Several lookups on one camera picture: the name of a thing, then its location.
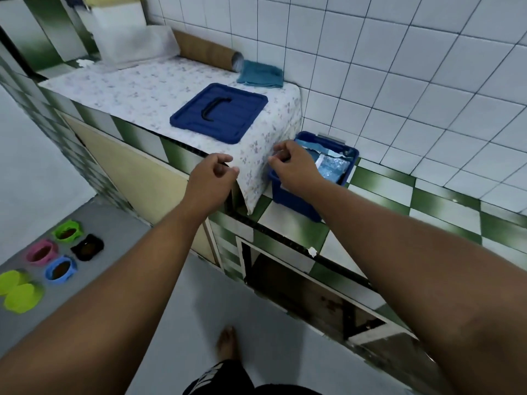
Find person's right hand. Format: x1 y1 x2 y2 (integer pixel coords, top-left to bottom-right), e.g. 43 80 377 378
267 139 326 198

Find blue pet food bag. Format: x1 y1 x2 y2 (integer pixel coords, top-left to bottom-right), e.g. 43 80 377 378
296 138 354 184

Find person's left foot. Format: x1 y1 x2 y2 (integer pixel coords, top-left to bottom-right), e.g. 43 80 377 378
217 326 242 363

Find person's left forearm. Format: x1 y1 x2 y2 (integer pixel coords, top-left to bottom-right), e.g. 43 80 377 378
0 206 211 395

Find blue cat bowl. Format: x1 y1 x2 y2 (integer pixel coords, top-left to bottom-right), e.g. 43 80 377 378
44 255 78 284

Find pink cat-ear bowl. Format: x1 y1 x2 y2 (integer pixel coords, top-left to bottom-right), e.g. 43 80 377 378
25 238 59 267

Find person's right forearm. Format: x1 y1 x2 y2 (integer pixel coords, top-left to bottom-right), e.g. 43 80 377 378
309 180 527 395

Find blue lidded storage box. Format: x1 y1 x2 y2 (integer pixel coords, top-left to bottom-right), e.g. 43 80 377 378
268 130 360 223

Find green cat bowl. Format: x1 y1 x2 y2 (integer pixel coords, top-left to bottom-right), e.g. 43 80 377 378
51 219 85 244

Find brown cardboard roll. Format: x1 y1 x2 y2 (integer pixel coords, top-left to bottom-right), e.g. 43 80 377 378
172 29 244 73

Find white floral cloth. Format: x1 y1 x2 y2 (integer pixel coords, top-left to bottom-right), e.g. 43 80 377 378
39 55 304 216

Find person's left hand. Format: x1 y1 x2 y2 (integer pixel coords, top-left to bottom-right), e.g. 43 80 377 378
181 153 240 227

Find beige cupboard door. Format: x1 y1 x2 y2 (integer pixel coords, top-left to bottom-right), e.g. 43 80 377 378
57 110 219 266

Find black shorts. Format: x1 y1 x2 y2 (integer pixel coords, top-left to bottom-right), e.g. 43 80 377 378
182 359 324 395

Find black cat bowl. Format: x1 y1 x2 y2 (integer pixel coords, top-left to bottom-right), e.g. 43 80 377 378
70 233 105 262

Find checkered tiled counter base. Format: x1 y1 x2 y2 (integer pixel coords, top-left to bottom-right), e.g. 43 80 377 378
0 0 453 395

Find blue box lid with handle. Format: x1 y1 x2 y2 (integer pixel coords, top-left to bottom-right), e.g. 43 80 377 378
169 82 269 145

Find yellow-green double pet bowl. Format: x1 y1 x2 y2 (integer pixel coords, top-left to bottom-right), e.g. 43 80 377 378
0 269 45 315

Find teal folded towel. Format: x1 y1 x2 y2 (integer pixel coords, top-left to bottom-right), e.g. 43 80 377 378
237 60 285 88

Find white pillow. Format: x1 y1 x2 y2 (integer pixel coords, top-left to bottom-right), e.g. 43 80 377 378
92 25 182 71

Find white box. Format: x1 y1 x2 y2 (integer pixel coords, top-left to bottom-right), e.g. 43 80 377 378
76 2 148 36

